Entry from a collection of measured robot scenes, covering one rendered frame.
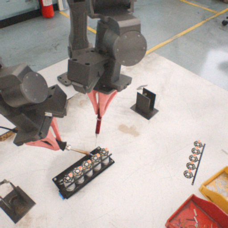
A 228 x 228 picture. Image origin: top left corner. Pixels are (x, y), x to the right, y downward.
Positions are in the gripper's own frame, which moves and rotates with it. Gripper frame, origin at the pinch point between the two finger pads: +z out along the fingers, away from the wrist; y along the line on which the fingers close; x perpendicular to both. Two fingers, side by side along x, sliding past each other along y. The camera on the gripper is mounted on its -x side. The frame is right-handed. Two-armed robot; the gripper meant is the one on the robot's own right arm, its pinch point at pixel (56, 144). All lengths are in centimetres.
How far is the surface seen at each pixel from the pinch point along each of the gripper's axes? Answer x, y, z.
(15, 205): 12.9, -11.6, 4.7
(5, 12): 147, 235, 2
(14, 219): 12.0, -14.7, 5.2
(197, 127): -30.6, 17.0, 27.9
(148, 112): -17.1, 22.0, 20.4
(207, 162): -30.9, 3.9, 28.0
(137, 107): -14.1, 23.5, 17.8
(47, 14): 113, 254, 30
